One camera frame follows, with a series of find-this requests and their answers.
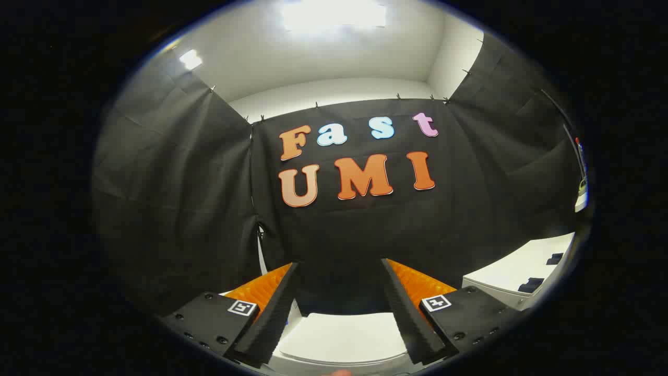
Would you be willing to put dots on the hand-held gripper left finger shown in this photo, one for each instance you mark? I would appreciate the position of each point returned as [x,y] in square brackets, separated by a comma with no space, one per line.
[279,313]

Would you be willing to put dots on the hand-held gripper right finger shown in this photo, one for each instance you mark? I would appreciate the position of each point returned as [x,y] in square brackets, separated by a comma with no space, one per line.
[407,313]

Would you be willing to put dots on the white toilet tank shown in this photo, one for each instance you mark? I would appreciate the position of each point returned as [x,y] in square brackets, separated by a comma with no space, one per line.
[295,313]

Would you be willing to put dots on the black backdrop cloth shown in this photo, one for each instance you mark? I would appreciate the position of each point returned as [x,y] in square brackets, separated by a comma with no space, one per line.
[365,230]

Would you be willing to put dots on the white drawer cabinet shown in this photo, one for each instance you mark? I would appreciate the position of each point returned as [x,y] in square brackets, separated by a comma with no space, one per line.
[516,266]

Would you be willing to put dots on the small ceiling light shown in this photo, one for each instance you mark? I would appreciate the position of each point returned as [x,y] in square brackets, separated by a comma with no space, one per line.
[190,59]

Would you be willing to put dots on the large ceiling light panel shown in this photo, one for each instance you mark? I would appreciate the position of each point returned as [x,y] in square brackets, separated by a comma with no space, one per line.
[334,13]

